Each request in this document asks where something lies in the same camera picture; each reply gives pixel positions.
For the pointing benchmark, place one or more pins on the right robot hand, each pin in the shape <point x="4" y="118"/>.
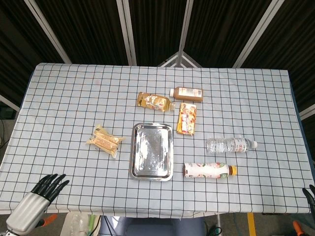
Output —
<point x="310" y="199"/>

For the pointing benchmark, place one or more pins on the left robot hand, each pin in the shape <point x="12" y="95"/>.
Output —
<point x="28" y="205"/>

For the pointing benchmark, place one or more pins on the stainless steel tray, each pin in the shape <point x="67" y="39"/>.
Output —
<point x="152" y="152"/>

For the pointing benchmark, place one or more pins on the orange snack packet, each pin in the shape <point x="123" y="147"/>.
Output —
<point x="187" y="119"/>

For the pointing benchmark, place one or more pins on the clear water bottle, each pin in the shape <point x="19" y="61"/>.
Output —
<point x="229" y="145"/>

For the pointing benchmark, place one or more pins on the yellow snack packet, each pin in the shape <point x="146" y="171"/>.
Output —
<point x="105" y="141"/>

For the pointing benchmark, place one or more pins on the white label juice bottle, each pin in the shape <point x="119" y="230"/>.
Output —
<point x="208" y="170"/>

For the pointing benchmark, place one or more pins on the blue chair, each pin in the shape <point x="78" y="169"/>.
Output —
<point x="157" y="226"/>

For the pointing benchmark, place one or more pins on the checkered tablecloth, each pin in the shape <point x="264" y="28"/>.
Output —
<point x="157" y="137"/>

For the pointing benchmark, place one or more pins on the brown drink bottle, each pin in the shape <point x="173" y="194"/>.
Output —
<point x="187" y="94"/>

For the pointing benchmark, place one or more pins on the golden snack packet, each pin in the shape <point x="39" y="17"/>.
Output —
<point x="154" y="102"/>

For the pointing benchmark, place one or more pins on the white folding screen frame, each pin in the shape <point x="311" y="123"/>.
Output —
<point x="130" y="32"/>

